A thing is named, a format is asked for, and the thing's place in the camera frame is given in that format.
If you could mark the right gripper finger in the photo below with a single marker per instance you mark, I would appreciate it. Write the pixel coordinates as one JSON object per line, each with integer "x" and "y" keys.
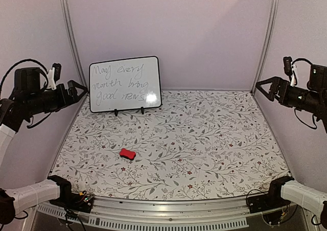
{"x": 272, "y": 80}
{"x": 265, "y": 89}

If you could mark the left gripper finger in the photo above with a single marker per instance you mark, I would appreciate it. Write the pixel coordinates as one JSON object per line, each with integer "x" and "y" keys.
{"x": 74, "y": 84}
{"x": 75, "y": 97}

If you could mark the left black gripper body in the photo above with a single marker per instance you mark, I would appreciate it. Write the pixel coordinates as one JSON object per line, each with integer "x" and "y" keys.
{"x": 55, "y": 102}

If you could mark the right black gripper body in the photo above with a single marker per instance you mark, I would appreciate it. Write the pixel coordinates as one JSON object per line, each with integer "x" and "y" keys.
{"x": 289, "y": 99}

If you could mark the white whiteboard with black frame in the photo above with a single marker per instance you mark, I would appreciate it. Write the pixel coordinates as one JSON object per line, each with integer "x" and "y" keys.
{"x": 124, "y": 84}

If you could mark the red whiteboard eraser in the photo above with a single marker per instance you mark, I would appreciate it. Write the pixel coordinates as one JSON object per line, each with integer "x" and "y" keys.
{"x": 127, "y": 154}

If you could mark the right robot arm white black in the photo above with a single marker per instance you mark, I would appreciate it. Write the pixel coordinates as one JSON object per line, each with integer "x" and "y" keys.
{"x": 301, "y": 136}

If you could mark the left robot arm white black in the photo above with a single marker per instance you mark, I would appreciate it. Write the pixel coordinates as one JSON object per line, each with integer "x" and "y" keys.
{"x": 35, "y": 91}

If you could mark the black whiteboard stand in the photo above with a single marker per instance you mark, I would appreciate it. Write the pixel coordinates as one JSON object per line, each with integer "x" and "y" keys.
{"x": 141, "y": 110}

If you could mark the floral patterned table mat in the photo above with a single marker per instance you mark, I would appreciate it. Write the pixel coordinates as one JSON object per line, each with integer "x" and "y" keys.
{"x": 197, "y": 145}

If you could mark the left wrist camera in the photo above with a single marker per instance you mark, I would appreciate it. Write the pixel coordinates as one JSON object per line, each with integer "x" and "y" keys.
{"x": 53, "y": 76}

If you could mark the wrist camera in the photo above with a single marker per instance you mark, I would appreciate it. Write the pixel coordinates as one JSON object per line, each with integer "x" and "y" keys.
{"x": 53, "y": 76}
{"x": 290, "y": 70}

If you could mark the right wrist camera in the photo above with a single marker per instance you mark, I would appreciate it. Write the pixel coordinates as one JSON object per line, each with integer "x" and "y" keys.
{"x": 290, "y": 70}

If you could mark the right aluminium frame post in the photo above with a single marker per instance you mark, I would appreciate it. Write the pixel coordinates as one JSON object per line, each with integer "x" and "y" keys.
{"x": 265, "y": 49}

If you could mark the aluminium frame post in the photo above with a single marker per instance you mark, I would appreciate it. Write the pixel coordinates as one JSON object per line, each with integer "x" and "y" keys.
{"x": 72, "y": 42}
{"x": 265, "y": 49}

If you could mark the left aluminium frame post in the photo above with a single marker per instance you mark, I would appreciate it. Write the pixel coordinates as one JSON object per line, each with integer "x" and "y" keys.
{"x": 72, "y": 42}

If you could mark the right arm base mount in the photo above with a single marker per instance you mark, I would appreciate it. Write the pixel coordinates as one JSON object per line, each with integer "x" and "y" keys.
{"x": 265, "y": 201}

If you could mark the front aluminium rail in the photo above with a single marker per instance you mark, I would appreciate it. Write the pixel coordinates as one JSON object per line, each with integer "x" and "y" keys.
{"x": 236, "y": 213}

